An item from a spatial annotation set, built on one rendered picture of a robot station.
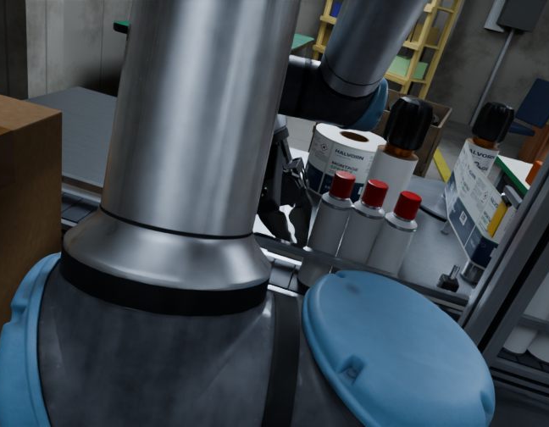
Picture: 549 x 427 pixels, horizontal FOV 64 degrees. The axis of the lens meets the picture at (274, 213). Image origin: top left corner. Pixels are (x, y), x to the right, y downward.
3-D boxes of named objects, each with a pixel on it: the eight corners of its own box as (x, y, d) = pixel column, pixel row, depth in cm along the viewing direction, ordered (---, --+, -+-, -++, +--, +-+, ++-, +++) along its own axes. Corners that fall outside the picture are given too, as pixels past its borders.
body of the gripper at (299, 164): (312, 187, 77) (293, 120, 73) (305, 207, 69) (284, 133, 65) (271, 196, 79) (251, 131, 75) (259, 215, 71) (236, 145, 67)
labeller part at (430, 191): (495, 200, 140) (496, 196, 139) (524, 246, 112) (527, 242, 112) (399, 173, 142) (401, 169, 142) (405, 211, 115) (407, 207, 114)
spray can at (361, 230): (354, 285, 79) (394, 181, 70) (354, 302, 74) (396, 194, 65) (326, 276, 79) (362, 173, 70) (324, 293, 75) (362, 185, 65)
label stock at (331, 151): (327, 167, 131) (341, 120, 125) (386, 196, 122) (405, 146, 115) (287, 178, 116) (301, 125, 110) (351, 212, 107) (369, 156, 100)
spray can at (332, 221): (326, 277, 79) (362, 173, 70) (324, 294, 74) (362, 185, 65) (298, 268, 79) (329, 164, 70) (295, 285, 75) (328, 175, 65)
